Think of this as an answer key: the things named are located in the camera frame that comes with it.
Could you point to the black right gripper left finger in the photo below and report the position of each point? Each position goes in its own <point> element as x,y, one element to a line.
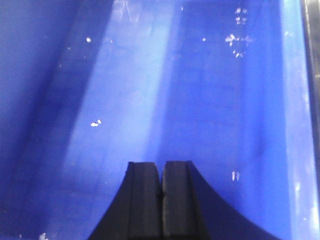
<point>136,210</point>

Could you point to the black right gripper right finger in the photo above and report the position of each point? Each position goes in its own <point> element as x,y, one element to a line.
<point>193,210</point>

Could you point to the blue bin front right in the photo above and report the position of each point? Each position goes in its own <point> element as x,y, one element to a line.
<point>87,86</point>

